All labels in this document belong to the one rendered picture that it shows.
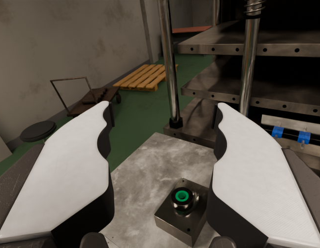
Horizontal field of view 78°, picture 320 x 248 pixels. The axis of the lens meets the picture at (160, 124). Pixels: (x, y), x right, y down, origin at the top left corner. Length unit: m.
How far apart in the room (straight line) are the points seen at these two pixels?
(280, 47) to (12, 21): 3.16
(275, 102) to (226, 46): 0.35
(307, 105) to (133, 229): 0.89
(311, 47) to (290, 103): 0.24
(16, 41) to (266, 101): 3.13
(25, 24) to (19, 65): 0.55
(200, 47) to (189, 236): 0.84
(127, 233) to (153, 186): 0.23
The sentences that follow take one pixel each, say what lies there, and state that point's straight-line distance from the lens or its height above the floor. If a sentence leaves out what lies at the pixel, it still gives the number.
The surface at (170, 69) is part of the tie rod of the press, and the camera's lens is 1.14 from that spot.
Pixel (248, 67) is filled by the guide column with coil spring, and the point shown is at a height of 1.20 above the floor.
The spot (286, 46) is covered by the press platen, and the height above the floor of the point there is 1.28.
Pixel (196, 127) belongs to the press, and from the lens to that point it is 1.30.
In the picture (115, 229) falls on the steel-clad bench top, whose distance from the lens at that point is 0.87.
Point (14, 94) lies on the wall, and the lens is 3.40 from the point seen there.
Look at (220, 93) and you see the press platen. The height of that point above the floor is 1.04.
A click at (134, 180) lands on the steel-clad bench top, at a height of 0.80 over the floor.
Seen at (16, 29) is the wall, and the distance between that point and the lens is 3.48.
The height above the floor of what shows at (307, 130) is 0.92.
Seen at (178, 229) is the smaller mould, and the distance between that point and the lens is 0.74.
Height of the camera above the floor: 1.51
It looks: 32 degrees down
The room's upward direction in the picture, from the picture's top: 9 degrees counter-clockwise
